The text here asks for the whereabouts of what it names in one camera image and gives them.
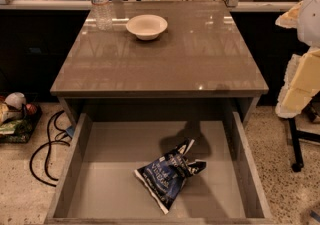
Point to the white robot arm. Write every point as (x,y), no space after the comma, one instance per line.
(308,26)

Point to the clear plastic water bottle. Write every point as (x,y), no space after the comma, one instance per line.
(102,13)

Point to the black rolling stand base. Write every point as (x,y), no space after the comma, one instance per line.
(313,112)

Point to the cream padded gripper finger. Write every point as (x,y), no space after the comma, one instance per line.
(290,18)
(301,83)

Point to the pile of items on floor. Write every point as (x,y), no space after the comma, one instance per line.
(18,118)

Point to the open grey top drawer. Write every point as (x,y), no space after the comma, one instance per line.
(98,185)

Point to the blue chip bag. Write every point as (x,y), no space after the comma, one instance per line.
(165,177)

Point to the white ceramic bowl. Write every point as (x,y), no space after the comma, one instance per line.
(146,27)

